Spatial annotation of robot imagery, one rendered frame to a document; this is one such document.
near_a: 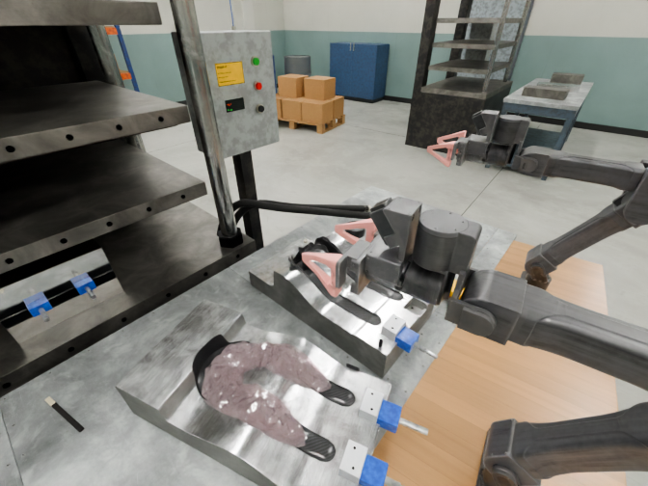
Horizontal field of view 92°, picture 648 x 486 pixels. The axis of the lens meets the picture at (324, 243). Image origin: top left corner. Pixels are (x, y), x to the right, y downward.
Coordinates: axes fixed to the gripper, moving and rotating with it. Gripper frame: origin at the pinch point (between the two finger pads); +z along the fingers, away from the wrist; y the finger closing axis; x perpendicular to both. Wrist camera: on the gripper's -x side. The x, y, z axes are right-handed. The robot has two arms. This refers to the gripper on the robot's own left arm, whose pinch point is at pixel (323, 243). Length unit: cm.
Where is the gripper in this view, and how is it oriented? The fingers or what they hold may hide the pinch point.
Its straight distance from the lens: 51.8
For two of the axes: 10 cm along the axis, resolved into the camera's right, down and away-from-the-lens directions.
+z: -8.4, -3.1, 4.5
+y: -5.5, 4.8, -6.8
